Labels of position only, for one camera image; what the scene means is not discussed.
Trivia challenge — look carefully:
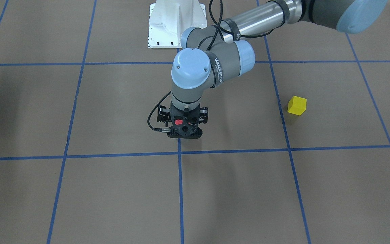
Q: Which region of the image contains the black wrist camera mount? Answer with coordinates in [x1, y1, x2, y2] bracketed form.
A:
[157, 105, 209, 139]

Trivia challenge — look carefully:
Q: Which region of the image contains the white camera pedestal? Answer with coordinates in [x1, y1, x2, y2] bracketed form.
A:
[148, 0, 207, 48]

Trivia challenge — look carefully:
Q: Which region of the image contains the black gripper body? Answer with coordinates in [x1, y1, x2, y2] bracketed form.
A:
[170, 102, 201, 131]

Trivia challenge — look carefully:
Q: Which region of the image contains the red block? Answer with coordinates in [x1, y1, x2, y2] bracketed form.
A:
[174, 119, 183, 125]

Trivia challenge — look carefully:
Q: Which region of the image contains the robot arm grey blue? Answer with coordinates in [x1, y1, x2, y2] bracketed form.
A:
[157, 0, 387, 138]

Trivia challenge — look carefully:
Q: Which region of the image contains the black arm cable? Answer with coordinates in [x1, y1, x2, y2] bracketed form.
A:
[147, 0, 283, 133]

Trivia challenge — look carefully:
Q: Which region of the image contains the yellow block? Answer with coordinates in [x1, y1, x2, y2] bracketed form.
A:
[287, 96, 307, 116]

